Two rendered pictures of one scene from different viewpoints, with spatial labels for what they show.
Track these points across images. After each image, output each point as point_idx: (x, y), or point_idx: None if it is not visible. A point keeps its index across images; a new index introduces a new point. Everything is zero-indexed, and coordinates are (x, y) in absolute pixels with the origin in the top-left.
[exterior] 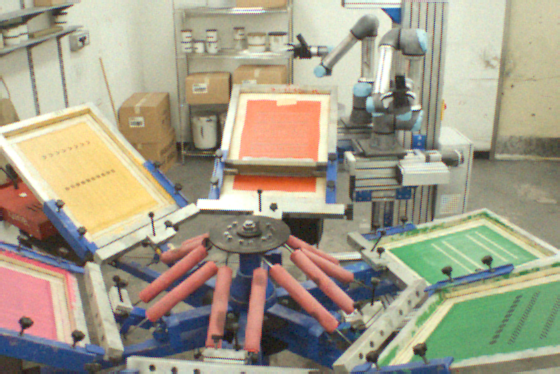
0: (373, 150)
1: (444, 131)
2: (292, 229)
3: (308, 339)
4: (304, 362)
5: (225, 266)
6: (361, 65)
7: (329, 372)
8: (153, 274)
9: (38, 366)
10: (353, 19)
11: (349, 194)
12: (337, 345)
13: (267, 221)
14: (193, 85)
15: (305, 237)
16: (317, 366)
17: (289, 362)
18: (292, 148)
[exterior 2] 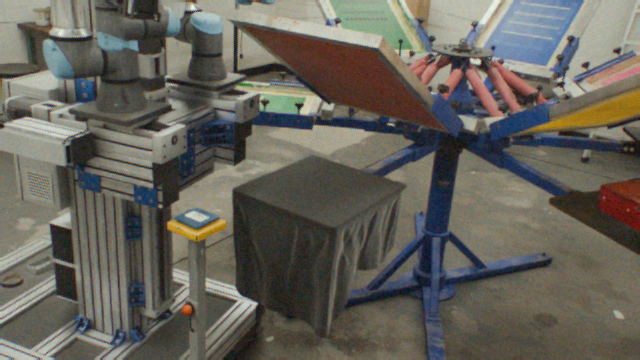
0: (229, 76)
1: (46, 79)
2: (270, 285)
3: (431, 92)
4: (316, 348)
5: (485, 58)
6: (82, 1)
7: (301, 327)
8: (530, 168)
9: (624, 142)
10: None
11: (236, 160)
12: (260, 350)
13: (443, 50)
14: None
15: (255, 286)
16: (307, 338)
17: (333, 355)
18: None
